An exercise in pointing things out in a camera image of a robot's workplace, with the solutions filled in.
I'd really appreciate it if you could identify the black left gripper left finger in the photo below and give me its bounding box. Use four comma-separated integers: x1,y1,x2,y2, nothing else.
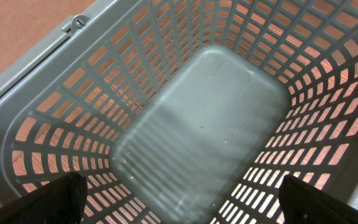
0,172,88,224

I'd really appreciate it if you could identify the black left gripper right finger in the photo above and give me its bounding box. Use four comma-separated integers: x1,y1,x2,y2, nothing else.
278,175,358,224

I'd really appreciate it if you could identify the grey plastic shopping basket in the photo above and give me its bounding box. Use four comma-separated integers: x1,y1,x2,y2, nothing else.
0,0,358,223

